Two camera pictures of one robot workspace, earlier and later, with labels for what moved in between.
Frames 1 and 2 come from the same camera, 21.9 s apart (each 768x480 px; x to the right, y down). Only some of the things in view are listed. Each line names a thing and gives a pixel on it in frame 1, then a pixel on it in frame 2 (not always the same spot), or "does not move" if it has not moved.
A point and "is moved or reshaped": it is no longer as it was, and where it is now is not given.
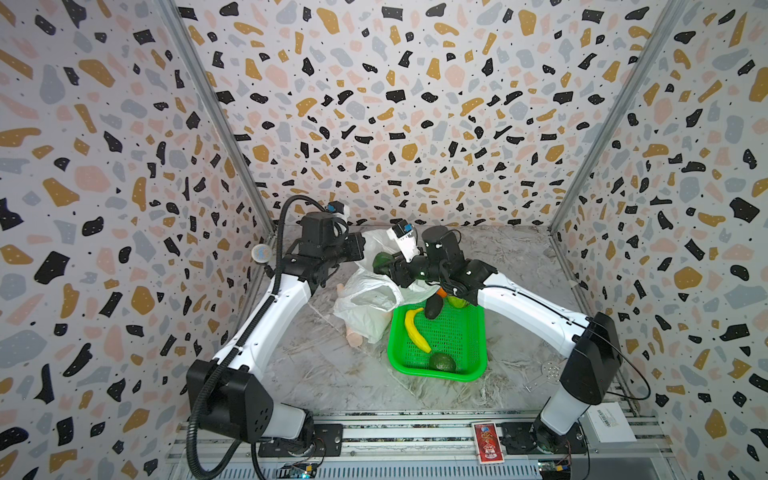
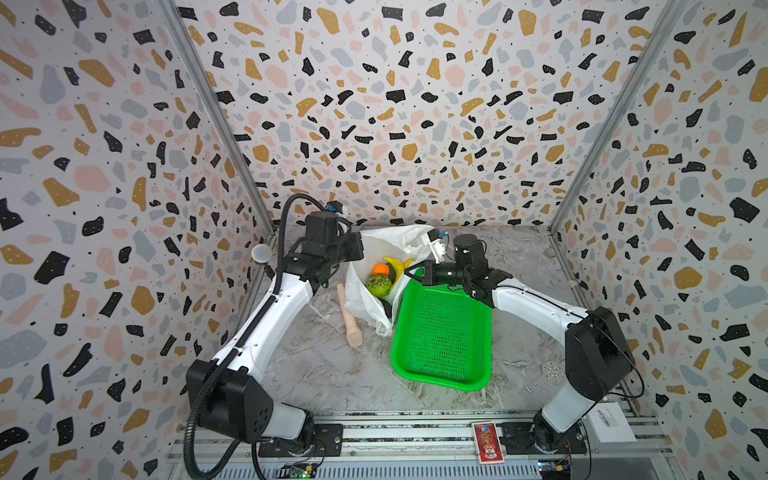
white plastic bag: x=371 y=295 is moved or reshaped
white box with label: x=605 y=423 does not move
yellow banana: x=413 y=330 is moved or reshaped
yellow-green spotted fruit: x=457 y=302 -> x=379 y=285
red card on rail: x=488 y=443 does not move
